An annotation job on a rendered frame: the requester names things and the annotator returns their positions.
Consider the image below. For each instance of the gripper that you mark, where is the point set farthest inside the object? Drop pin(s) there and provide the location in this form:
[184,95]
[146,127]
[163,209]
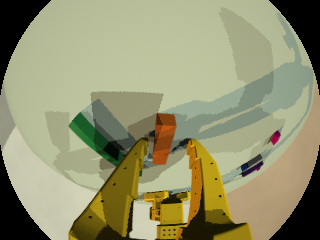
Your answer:
[109,215]

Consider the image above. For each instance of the purple rod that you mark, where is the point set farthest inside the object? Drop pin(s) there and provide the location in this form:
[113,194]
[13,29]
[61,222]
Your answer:
[252,169]

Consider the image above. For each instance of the green rod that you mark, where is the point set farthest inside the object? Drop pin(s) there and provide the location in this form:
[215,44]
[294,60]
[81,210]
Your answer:
[84,130]

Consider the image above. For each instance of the small blue block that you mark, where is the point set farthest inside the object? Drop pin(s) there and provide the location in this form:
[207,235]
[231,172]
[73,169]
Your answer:
[244,167]

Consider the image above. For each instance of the orange rod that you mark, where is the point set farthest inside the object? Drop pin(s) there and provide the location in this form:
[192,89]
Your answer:
[164,133]

